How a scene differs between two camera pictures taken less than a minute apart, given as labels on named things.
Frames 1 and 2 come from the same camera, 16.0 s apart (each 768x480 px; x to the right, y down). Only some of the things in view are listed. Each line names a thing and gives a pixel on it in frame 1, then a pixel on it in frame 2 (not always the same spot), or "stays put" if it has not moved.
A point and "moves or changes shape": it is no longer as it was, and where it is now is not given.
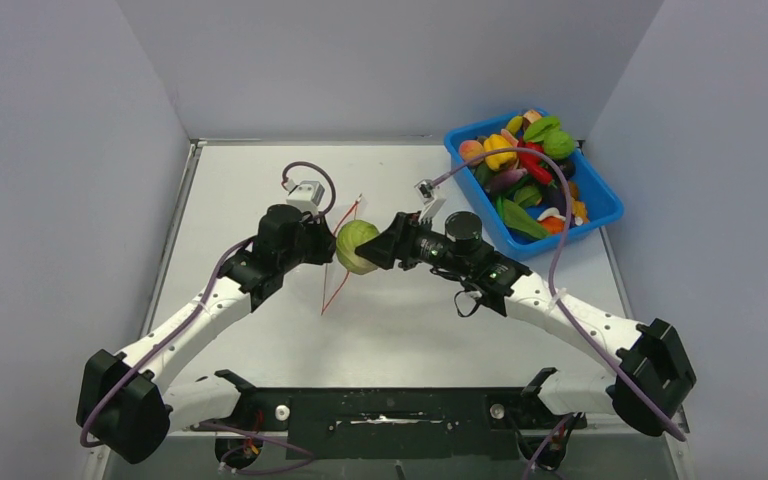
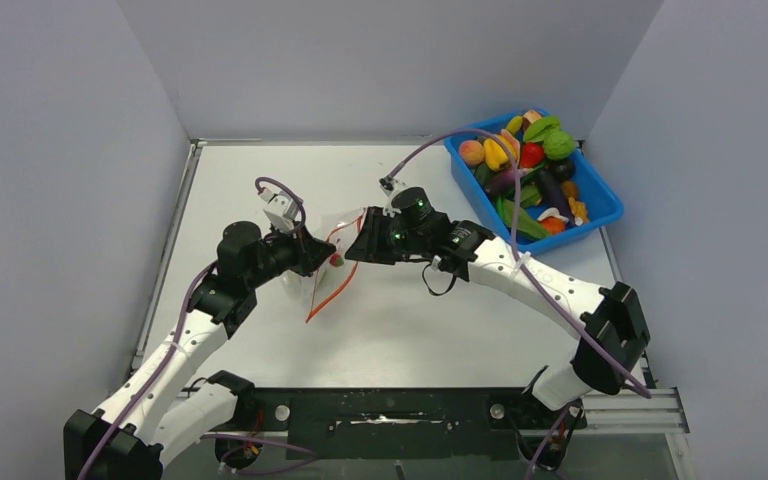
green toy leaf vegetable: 538,129 stays put
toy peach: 469,149 stays put
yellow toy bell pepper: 496,161 stays put
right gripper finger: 404,225 → 376,223
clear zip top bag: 349,254 moves or changes shape
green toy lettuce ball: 558,145 stays put
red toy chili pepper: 533,162 → 336,260
